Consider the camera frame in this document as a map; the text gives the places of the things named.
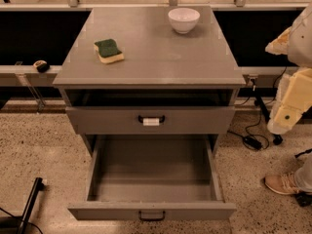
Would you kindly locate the black stand leg right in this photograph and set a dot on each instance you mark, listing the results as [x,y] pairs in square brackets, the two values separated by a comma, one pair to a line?
[277,139]

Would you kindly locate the metal railing frame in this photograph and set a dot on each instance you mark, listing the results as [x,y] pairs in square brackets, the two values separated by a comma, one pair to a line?
[36,35]

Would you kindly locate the tan sneaker shoe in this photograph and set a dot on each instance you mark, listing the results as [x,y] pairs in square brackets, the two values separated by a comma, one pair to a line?
[282,184]

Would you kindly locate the black stand leg left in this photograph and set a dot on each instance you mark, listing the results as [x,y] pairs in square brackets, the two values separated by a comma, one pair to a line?
[38,185]

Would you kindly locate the black power adapter with cable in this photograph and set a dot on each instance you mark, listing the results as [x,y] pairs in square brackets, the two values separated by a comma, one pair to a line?
[253,141]

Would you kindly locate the grey drawer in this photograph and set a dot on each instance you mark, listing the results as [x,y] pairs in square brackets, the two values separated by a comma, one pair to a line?
[150,112]
[152,178]

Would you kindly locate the green yellow sponge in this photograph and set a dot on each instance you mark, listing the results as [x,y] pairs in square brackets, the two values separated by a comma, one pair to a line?
[107,51]

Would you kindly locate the black stand leg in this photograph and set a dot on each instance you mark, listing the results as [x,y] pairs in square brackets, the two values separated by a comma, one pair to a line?
[277,139]
[38,185]

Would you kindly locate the grey top drawer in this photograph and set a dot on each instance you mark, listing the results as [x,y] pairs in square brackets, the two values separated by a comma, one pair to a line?
[150,112]

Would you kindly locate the grey drawer cabinet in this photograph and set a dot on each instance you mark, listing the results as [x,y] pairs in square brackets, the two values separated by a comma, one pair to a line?
[155,57]

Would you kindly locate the black object on floor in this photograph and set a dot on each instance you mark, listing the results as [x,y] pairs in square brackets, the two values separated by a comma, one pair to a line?
[303,199]

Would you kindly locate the white ceramic bowl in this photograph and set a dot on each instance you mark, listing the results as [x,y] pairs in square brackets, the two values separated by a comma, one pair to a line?
[183,20]

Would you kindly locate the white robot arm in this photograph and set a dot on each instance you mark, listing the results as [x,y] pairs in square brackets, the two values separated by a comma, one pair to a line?
[294,95]

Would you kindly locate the small black yellow tape measure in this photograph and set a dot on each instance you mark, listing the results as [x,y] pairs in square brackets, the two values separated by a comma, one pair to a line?
[41,66]

